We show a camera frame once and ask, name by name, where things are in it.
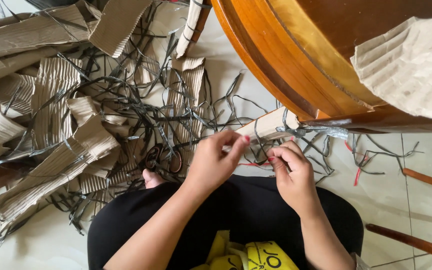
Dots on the person's right hand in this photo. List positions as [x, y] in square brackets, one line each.
[298, 180]

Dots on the person's left hand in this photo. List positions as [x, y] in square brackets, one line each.
[210, 161]

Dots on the person's left fingers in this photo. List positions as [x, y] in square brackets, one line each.
[234, 140]

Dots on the cardboard wrapped table leg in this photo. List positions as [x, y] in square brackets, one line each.
[270, 123]

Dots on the person's black trousers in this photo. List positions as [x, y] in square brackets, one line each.
[238, 213]

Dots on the silver adhesive tape strip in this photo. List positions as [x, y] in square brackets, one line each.
[319, 131]

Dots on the person's bare foot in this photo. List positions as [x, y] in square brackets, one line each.
[151, 179]

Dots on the round brown wooden table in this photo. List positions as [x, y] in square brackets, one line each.
[302, 56]

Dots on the person's yellow printed shirt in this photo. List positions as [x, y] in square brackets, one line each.
[253, 257]

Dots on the heap of corrugated cardboard pieces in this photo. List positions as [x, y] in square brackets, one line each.
[54, 112]

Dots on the corrugated cardboard sheet on table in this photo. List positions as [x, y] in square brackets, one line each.
[414, 67]

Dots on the orange wooden chair leg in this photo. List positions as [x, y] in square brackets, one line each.
[428, 179]

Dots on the brown wooden chair leg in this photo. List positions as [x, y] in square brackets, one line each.
[411, 242]

